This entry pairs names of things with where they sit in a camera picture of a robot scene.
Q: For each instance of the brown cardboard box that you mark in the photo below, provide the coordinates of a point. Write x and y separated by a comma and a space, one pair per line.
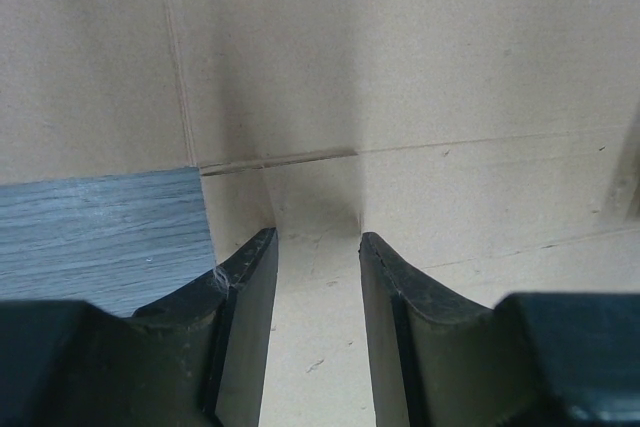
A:
493, 143

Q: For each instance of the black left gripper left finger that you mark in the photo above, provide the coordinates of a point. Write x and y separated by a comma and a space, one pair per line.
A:
196, 357

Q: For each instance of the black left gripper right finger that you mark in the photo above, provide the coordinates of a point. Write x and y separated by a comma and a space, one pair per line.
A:
535, 359

